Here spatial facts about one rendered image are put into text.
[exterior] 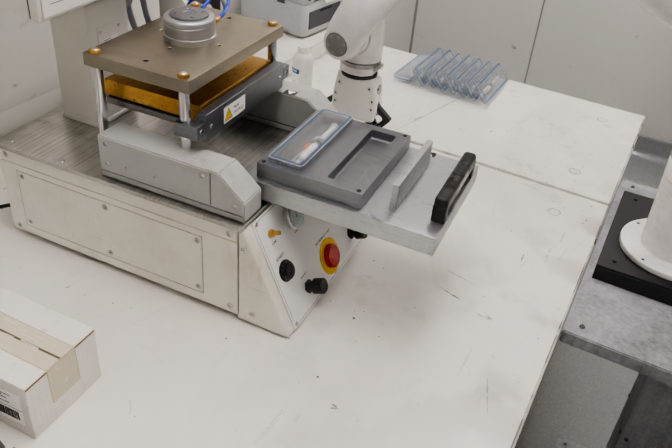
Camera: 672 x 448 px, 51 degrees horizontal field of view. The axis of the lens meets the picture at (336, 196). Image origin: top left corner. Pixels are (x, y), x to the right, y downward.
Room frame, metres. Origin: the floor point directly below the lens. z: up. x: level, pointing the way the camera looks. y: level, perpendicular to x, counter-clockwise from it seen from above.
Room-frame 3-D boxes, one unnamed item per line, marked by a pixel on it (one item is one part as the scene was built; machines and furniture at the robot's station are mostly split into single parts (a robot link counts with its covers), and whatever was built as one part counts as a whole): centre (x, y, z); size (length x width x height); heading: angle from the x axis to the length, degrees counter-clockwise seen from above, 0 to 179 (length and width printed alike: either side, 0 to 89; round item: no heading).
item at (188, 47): (1.05, 0.27, 1.08); 0.31 x 0.24 x 0.13; 158
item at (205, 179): (0.87, 0.23, 0.96); 0.25 x 0.05 x 0.07; 68
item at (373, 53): (1.36, -0.02, 1.04); 0.09 x 0.08 x 0.13; 153
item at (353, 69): (1.36, -0.03, 0.95); 0.09 x 0.08 x 0.03; 68
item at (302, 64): (1.58, 0.11, 0.82); 0.05 x 0.05 x 0.14
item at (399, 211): (0.91, -0.04, 0.97); 0.30 x 0.22 x 0.08; 68
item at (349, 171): (0.93, 0.00, 0.98); 0.20 x 0.17 x 0.03; 158
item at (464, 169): (0.86, -0.17, 0.99); 0.15 x 0.02 x 0.04; 158
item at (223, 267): (1.04, 0.23, 0.84); 0.53 x 0.37 x 0.17; 68
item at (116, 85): (1.03, 0.24, 1.07); 0.22 x 0.17 x 0.10; 158
